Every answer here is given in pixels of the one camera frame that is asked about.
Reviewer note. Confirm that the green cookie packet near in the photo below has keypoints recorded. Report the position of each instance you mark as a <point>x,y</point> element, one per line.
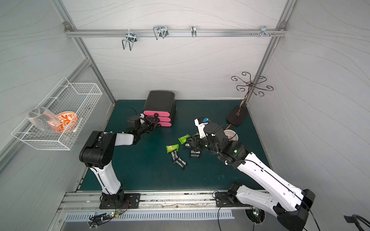
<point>172,148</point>

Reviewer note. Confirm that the metal hook small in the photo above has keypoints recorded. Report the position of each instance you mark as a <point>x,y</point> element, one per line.
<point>193,31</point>

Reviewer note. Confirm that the white wire basket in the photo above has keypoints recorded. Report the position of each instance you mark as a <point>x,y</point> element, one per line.
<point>80,98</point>

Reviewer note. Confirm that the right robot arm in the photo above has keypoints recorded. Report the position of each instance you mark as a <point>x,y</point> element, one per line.
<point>288,203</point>

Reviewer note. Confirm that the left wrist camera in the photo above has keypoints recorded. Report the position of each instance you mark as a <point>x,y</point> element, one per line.
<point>134,122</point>

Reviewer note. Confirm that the metal hook middle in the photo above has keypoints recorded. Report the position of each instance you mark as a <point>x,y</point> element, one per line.
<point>160,32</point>

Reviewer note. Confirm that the green table mat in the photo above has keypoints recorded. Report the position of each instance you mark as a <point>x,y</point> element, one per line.
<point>147,166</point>

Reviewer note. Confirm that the white patterned bowl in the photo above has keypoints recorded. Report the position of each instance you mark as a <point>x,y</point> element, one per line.
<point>232,135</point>

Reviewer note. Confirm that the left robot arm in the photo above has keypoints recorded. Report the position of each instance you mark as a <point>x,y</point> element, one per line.
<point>97,155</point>

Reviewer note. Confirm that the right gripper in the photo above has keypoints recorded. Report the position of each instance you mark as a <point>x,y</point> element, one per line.
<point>196,141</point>

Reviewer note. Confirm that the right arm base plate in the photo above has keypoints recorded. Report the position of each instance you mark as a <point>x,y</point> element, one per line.
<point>224,199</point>

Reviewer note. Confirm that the black pink drawer cabinet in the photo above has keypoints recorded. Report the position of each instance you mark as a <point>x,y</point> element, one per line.
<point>162,104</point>

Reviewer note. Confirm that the aluminium cross rail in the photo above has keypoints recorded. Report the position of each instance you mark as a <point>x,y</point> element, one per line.
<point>173,33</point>

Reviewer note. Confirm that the metal hook right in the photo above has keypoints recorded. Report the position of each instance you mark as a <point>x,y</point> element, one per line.
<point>263,33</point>

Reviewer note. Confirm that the orange patterned bowl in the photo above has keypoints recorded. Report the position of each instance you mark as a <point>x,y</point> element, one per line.
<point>68,122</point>

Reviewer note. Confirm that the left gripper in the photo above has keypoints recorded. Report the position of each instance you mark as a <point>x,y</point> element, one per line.
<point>151,122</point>

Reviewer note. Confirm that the metal hook left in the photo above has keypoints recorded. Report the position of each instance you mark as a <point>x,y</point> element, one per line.
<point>131,38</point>

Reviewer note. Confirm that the green cookie packet centre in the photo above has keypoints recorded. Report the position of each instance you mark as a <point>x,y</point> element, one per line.
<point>183,139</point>

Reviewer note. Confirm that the black mug tree stand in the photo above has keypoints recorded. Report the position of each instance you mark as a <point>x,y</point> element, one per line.
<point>238,113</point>

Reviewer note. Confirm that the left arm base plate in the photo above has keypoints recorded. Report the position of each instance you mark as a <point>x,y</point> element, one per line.
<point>131,200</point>

